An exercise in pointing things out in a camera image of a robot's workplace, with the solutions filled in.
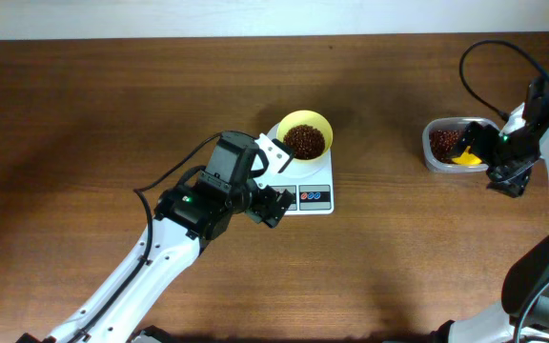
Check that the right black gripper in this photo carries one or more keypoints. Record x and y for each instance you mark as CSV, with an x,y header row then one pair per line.
x,y
512,180

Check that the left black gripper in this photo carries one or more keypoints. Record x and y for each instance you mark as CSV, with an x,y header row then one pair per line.
x,y
261,212

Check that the yellow measuring scoop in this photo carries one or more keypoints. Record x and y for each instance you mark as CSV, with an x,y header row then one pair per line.
x,y
467,159

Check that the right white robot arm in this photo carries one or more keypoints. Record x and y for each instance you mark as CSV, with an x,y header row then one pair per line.
x,y
522,312

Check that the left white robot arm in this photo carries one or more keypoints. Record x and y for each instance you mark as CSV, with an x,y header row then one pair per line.
x,y
185,220

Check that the white digital kitchen scale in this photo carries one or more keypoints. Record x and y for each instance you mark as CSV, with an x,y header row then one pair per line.
x,y
311,184

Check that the red beans in bowl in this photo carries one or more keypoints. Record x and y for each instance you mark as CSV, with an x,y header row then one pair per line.
x,y
306,141

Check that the yellow plastic bowl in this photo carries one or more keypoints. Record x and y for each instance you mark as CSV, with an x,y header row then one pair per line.
x,y
311,118

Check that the red beans in container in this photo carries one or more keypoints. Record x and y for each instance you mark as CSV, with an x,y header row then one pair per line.
x,y
442,142

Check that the clear plastic container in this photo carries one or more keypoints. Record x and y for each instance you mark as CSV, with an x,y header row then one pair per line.
x,y
455,124

